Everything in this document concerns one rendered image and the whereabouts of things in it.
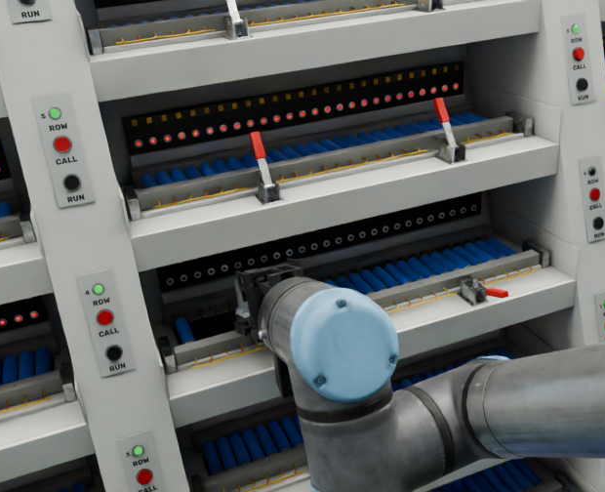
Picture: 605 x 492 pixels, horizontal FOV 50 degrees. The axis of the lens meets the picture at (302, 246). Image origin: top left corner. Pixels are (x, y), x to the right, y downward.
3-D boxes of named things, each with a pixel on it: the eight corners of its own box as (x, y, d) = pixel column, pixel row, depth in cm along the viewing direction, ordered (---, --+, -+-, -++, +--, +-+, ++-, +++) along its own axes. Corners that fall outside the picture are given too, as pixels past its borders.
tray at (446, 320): (574, 306, 97) (580, 249, 93) (174, 429, 80) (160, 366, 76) (493, 253, 114) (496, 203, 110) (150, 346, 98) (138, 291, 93)
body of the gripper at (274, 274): (290, 257, 82) (319, 264, 71) (303, 322, 83) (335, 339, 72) (231, 271, 80) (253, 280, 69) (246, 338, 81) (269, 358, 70)
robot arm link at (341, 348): (314, 426, 53) (290, 308, 52) (276, 388, 65) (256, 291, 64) (416, 393, 56) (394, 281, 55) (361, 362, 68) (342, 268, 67)
